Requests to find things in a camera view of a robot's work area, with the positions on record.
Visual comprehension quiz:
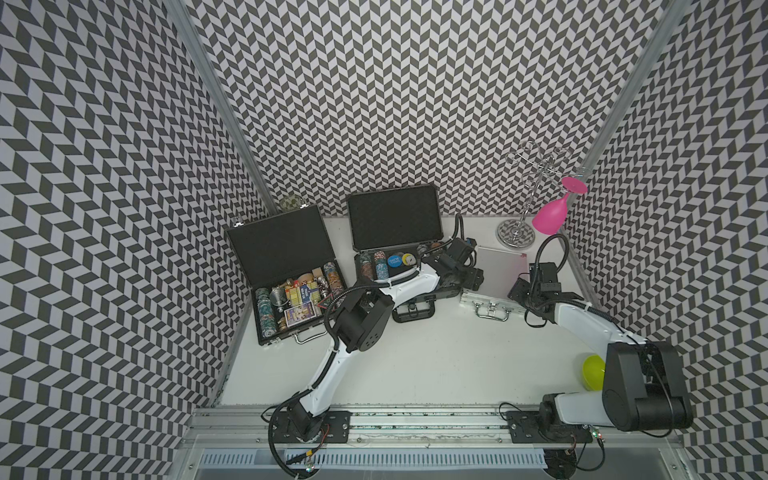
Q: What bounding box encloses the silver aluminium poker case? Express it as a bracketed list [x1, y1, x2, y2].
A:
[460, 247, 529, 322]

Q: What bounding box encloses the middle black poker case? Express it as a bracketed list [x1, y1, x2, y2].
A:
[347, 184, 462, 323]

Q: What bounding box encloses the pink plastic wine glass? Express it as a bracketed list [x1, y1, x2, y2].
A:
[532, 177, 588, 236]

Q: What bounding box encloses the yellow white dealer chip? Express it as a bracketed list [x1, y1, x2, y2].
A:
[402, 253, 417, 266]

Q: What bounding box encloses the black poker case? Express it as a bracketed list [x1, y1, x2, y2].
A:
[225, 206, 339, 346]
[347, 184, 462, 323]

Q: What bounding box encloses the blue small blind button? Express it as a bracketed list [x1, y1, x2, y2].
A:
[387, 254, 403, 268]

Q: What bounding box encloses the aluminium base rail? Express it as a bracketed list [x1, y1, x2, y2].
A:
[180, 405, 679, 449]

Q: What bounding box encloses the left black poker case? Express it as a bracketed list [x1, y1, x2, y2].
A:
[225, 206, 339, 346]

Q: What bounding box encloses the yellow-green plastic ball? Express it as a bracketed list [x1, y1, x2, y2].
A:
[581, 354, 606, 391]

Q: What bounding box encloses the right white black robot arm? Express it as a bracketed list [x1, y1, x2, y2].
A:
[509, 234, 694, 439]

